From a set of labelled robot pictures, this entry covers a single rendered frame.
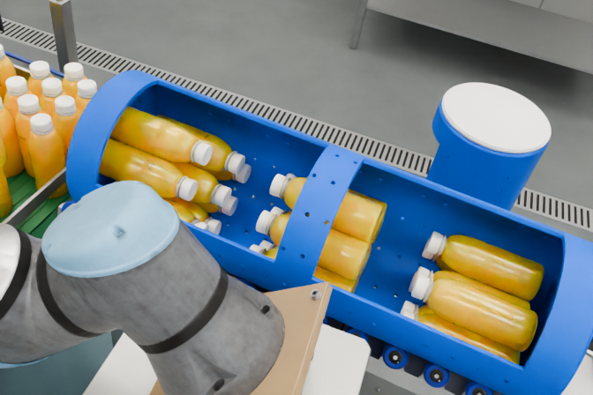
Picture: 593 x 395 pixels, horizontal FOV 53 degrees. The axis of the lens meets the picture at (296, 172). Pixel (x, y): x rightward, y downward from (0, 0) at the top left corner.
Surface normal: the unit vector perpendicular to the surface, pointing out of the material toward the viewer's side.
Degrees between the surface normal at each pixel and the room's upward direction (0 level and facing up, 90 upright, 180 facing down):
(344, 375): 0
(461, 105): 0
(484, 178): 90
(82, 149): 57
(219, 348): 43
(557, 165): 0
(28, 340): 84
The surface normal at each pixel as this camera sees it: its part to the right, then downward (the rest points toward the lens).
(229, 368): 0.25, -0.01
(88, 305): -0.14, 0.47
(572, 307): -0.07, -0.32
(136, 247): 0.57, 0.04
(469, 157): -0.54, 0.52
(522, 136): 0.14, -0.72
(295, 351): -0.51, -0.73
